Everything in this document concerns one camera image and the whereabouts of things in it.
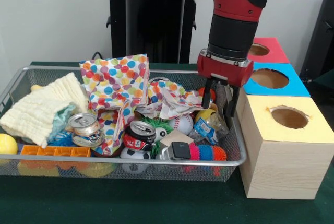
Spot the green fuzzy toy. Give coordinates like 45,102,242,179
141,117,174,157

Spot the black and white soccer ball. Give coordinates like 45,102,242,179
120,148,152,175

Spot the shallow clear bin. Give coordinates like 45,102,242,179
0,66,248,183

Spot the cream muslin cloth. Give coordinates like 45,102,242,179
0,73,89,148

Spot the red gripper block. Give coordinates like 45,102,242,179
197,56,254,129

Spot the white baseball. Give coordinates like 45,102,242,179
167,113,195,136

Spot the yellow ball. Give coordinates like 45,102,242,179
0,133,18,156

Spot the black flat panel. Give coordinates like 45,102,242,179
300,0,334,81

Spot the large polka dot cloth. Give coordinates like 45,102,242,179
79,54,151,156

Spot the crushed red can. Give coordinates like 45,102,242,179
123,120,157,152

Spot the wooden box with three holes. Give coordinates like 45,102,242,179
236,37,334,200

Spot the crushed silver can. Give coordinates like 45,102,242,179
68,112,104,148

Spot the crushed clear plastic bottle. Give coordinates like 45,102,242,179
193,108,229,145

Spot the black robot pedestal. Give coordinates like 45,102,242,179
101,0,208,64

